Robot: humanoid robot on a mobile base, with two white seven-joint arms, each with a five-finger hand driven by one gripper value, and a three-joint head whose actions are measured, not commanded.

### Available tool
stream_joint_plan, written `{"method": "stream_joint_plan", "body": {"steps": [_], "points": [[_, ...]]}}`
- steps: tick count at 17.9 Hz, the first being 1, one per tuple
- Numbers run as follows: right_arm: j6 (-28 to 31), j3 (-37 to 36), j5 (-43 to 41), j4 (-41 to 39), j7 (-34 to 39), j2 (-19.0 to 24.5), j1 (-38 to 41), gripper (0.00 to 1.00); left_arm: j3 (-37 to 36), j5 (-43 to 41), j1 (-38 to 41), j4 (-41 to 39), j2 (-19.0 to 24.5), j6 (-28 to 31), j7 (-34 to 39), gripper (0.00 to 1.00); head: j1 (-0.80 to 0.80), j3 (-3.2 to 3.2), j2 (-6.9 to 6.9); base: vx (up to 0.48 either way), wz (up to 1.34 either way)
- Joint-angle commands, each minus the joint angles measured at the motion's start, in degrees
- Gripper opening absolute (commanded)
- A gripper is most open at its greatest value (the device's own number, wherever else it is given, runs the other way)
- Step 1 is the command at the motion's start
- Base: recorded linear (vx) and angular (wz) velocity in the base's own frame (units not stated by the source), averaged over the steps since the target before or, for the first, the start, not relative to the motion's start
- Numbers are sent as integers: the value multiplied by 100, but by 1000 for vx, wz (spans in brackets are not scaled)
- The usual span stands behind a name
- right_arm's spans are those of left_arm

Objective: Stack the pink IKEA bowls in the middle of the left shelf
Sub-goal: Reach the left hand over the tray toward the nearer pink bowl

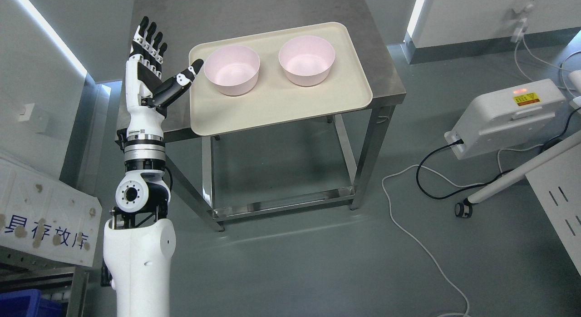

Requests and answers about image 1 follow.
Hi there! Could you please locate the white power supply box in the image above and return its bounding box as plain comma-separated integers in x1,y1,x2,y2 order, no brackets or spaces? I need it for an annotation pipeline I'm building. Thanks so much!
444,79,565,160

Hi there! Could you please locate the metal shelf rack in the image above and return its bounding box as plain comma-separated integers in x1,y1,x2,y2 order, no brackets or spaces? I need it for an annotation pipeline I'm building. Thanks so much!
0,247,89,317

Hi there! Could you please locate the stainless steel table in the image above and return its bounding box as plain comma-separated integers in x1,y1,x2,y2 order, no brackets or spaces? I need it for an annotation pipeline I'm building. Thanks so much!
131,0,406,232

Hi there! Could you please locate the white perforated panel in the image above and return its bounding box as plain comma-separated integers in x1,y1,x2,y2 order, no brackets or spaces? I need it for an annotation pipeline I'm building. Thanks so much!
526,145,581,271

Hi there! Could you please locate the white wall plug adapter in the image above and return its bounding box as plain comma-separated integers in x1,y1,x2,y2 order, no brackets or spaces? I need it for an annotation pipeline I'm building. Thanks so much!
510,0,541,44

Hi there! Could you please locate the white sign with blue text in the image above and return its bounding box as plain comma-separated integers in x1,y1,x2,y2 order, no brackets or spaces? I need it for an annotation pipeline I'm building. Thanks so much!
0,160,103,267

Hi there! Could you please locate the cream plastic tray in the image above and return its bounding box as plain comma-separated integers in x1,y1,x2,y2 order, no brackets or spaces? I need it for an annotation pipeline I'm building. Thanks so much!
189,22,373,137

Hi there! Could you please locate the pink bowl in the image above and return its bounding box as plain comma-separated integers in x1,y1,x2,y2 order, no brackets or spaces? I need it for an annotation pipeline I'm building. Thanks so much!
203,45,261,96
278,35,336,87

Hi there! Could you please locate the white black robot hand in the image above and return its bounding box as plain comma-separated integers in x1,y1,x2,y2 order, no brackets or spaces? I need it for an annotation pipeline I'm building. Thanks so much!
125,16,204,139

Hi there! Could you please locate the white stand leg with caster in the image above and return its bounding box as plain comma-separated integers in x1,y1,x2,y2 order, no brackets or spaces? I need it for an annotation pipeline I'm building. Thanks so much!
454,131,581,218

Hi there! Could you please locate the blue bin lower front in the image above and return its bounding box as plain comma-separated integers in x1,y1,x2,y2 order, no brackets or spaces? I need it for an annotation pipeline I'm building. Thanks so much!
0,289,63,317

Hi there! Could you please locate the black power cable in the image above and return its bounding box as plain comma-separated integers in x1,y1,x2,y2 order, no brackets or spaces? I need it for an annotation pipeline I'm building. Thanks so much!
416,107,581,200

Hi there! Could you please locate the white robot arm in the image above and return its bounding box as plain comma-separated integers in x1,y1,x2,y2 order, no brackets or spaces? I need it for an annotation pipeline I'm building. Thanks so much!
103,122,176,317

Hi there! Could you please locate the white floor cable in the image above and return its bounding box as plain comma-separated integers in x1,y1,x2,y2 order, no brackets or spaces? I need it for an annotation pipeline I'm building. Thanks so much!
381,144,545,317

